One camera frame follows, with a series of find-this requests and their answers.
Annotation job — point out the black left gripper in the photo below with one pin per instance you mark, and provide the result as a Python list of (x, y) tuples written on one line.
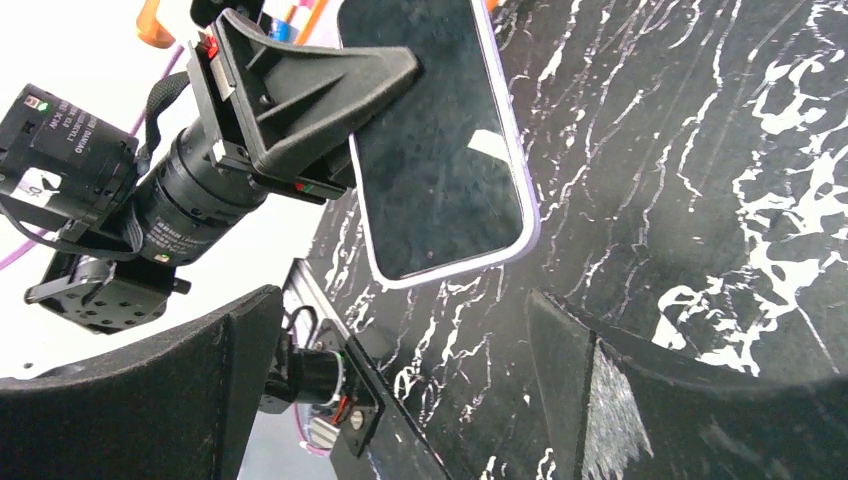
[(273, 118)]

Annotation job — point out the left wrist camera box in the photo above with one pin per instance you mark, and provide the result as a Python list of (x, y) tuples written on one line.
[(61, 166)]

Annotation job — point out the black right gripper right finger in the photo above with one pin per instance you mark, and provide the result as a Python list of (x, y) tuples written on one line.
[(618, 406)]

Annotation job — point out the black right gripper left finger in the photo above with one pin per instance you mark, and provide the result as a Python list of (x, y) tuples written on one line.
[(176, 405)]

